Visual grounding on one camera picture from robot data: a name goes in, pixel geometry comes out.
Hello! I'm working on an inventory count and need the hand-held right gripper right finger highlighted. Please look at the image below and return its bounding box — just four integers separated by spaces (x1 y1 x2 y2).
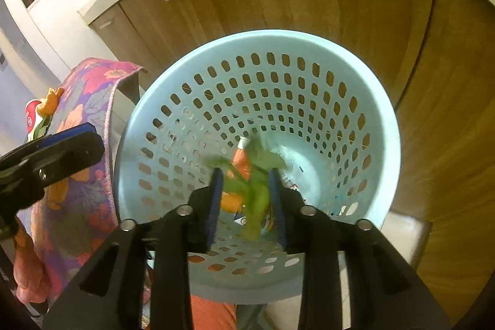
269 169 451 330

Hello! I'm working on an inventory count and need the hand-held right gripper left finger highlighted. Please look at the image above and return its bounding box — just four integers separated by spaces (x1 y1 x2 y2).
42 168 224 330

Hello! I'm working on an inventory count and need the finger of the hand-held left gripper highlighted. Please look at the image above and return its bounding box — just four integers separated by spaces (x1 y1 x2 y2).
37 129 106 186
27 122 97 152

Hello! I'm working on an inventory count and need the green bok choy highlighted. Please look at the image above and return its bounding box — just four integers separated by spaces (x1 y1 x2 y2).
203 135 287 240

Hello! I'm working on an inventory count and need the orange snack packet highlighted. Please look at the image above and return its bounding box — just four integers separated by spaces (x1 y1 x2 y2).
220 137 252 215

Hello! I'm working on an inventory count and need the teal perforated plastic basket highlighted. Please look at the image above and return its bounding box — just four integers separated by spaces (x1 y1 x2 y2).
114 29 401 305

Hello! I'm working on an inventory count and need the person's left hand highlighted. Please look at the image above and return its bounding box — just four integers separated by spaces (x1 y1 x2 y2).
13 227 53 302

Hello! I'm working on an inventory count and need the green vegetable leaf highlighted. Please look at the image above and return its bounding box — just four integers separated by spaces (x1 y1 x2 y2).
31 115 53 139

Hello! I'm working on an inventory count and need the red and white paper cup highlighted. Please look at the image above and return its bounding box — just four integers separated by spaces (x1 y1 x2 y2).
25 100 49 139

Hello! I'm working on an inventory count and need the floral purple tablecloth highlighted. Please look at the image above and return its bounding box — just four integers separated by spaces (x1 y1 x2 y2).
15 57 149 307

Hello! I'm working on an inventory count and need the salmon cloth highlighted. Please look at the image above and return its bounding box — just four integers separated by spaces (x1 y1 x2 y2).
189 293 237 330

